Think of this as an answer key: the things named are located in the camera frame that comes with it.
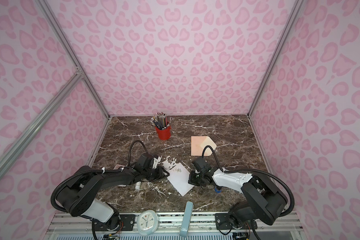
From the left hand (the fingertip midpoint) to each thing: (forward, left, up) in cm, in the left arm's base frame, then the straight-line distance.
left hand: (170, 173), depth 87 cm
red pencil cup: (+28, +5, +1) cm, 29 cm away
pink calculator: (+6, +33, -2) cm, 33 cm away
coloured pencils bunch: (+31, +7, +12) cm, 34 cm away
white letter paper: (-2, -5, -3) cm, 6 cm away
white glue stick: (-6, +17, 0) cm, 18 cm away
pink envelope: (+23, -18, -4) cm, 30 cm away
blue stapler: (-10, -27, -3) cm, 29 cm away
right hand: (-4, -11, -1) cm, 12 cm away
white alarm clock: (-24, +9, 0) cm, 26 cm away
